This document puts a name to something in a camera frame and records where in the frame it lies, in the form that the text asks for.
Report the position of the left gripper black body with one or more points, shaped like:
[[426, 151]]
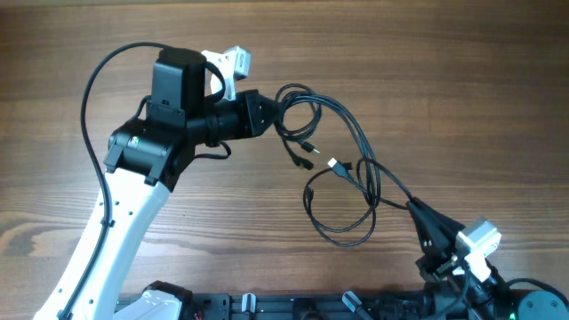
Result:
[[244, 104]]

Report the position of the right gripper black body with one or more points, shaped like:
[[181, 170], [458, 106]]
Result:
[[437, 268]]

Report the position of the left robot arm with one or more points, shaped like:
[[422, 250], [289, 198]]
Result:
[[193, 101]]

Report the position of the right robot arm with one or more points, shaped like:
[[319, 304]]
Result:
[[496, 298]]

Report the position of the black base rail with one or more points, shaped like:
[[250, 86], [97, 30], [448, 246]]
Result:
[[270, 307]]

